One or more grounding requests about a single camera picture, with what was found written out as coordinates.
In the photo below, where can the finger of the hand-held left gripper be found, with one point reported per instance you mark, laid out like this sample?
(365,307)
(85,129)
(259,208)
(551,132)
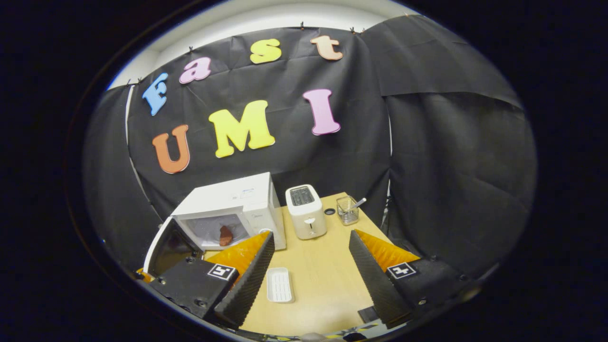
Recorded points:
(142,275)

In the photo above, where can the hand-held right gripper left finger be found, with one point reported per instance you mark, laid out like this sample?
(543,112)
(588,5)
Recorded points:
(247,285)

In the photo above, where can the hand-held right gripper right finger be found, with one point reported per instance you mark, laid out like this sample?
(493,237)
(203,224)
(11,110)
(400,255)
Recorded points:
(375,285)

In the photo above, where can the brown meat piece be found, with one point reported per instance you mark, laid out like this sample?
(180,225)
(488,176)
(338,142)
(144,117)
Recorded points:
(225,236)

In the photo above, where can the white microwave oven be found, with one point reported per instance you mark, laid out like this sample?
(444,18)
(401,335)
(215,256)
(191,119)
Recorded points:
(228,194)

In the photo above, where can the black table clamp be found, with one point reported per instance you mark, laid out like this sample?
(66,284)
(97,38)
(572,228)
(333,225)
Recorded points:
(368,314)

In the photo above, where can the white rectangular tray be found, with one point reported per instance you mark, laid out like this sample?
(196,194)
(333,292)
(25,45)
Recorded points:
(280,285)

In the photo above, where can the clear utensil holder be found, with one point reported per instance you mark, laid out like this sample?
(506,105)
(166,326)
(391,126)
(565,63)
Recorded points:
(347,216)

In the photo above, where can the white toaster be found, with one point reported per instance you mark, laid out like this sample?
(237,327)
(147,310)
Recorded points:
(306,223)

